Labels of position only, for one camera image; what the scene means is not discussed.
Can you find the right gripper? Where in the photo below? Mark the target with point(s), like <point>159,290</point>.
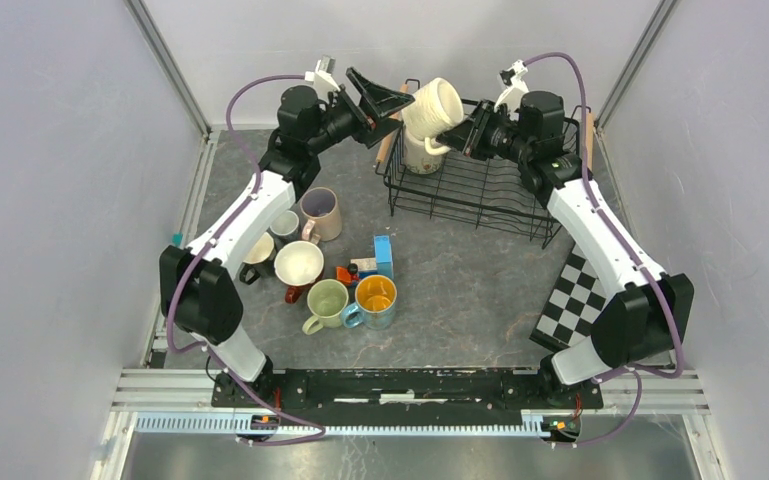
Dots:
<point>470,136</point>

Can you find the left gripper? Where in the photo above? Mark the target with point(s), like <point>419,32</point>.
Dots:
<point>369,130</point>

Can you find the cream cup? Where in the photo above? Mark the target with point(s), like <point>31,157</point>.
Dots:
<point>437,108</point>

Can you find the cream floral mug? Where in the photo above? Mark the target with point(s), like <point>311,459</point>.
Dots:
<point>421,155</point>

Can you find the pink mug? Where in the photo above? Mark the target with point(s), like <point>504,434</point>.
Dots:
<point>322,217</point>

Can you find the grey blue small cup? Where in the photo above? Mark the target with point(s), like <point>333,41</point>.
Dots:
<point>286,227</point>

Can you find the red mug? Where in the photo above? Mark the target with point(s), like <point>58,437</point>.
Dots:
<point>299,265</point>

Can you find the blue mug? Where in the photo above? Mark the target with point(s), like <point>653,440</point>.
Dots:
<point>374,305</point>

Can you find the black mug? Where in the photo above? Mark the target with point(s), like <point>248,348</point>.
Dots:
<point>259,262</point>

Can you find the green mug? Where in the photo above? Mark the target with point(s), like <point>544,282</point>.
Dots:
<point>326,301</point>

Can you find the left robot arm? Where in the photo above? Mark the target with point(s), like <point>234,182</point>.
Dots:
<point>197,290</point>

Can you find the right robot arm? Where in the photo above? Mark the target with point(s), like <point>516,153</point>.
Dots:
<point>647,309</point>

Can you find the toy block structure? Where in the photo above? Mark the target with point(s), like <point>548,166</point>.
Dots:
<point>381,263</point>

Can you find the checkerboard calibration board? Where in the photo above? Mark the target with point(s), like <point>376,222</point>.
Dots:
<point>575,302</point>

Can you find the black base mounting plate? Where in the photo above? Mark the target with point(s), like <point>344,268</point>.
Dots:
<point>420,397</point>

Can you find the black wire dish rack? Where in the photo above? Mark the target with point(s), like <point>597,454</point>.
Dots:
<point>483,192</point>

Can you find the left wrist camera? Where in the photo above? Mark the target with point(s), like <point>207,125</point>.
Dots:
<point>321,78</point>

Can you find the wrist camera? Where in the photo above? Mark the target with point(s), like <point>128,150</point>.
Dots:
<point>321,78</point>
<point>514,87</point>

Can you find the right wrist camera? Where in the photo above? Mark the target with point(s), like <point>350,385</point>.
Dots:
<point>514,87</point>

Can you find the slotted cable duct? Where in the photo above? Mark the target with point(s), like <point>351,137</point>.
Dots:
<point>245,424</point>

